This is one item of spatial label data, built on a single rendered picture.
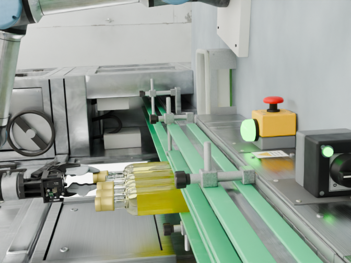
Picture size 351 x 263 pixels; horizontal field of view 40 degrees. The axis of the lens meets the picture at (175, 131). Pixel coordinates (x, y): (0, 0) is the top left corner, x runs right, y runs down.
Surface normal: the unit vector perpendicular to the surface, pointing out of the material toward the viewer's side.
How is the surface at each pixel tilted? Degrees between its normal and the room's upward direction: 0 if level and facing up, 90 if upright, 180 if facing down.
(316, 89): 0
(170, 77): 90
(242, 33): 90
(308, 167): 0
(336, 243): 90
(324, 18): 0
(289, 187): 90
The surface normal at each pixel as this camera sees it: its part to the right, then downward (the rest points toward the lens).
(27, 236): -0.04, -0.98
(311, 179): -0.99, 0.06
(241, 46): 0.12, 0.40
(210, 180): 0.12, 0.19
